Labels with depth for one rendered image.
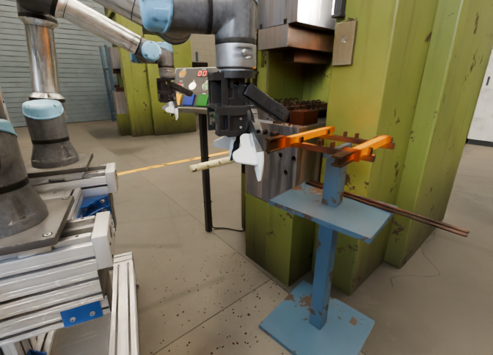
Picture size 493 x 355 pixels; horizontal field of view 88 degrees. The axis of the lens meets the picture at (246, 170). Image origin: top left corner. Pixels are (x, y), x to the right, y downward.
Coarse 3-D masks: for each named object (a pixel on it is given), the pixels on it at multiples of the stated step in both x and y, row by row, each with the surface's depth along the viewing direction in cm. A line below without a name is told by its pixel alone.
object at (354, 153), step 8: (384, 136) 92; (360, 144) 80; (368, 144) 80; (376, 144) 84; (344, 152) 70; (352, 152) 70; (360, 152) 72; (336, 160) 67; (344, 160) 70; (352, 160) 72
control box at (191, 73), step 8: (176, 72) 168; (192, 72) 163; (200, 72) 161; (208, 72) 159; (176, 80) 167; (184, 80) 164; (192, 80) 162; (200, 80) 160; (200, 88) 158; (184, 112) 168; (192, 112) 164; (200, 112) 161
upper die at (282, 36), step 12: (288, 24) 117; (264, 36) 129; (276, 36) 123; (288, 36) 119; (300, 36) 124; (312, 36) 129; (324, 36) 135; (264, 48) 130; (276, 48) 128; (288, 48) 128; (300, 48) 128; (312, 48) 131; (324, 48) 138
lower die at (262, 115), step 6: (312, 102) 151; (318, 102) 155; (258, 108) 143; (312, 108) 144; (318, 108) 148; (258, 114) 144; (264, 114) 140; (318, 114) 150; (324, 114) 153; (270, 120) 138; (288, 120) 133
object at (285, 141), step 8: (320, 128) 108; (328, 128) 109; (272, 136) 87; (280, 136) 87; (288, 136) 92; (296, 136) 93; (304, 136) 96; (312, 136) 100; (272, 144) 85; (280, 144) 88; (288, 144) 89; (272, 152) 85
